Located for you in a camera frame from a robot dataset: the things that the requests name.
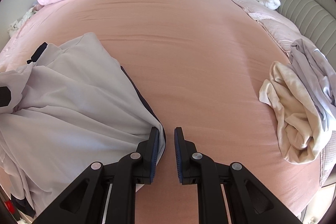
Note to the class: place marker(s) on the pile of white clothes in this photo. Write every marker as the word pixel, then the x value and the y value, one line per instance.
pixel 23 20

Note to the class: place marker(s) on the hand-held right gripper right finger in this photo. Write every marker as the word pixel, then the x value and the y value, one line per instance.
pixel 179 153

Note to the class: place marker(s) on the navy pants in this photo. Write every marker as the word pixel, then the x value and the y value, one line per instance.
pixel 25 203

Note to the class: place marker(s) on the pink bed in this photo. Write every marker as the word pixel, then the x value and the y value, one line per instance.
pixel 197 56

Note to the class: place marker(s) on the cream garment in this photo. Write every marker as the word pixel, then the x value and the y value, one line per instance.
pixel 291 114

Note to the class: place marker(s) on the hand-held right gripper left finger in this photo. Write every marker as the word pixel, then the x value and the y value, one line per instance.
pixel 155 150

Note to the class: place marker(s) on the pink checkered pillow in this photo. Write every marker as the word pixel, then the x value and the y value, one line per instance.
pixel 278 35

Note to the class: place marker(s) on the grey padded headboard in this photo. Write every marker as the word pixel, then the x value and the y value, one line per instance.
pixel 302 1

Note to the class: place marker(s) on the white dress with navy trim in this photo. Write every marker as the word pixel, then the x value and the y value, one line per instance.
pixel 65 108

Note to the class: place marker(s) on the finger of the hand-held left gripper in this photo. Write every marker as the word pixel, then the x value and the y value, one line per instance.
pixel 5 96

